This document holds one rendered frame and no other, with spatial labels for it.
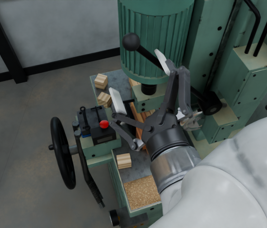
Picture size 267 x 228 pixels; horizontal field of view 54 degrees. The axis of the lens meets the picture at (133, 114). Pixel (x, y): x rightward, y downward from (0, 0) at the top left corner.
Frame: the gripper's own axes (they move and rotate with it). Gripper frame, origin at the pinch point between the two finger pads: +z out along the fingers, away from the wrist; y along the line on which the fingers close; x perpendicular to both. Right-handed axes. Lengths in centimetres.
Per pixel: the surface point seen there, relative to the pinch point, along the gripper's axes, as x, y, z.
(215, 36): -15.2, 17.6, 7.1
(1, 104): -52, -143, 118
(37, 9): -37, -67, 145
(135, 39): 8.8, 6.4, -0.9
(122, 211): -49, -51, -9
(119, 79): -35, -23, 36
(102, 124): -17.0, -25.2, 8.6
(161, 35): -0.8, 8.9, 5.5
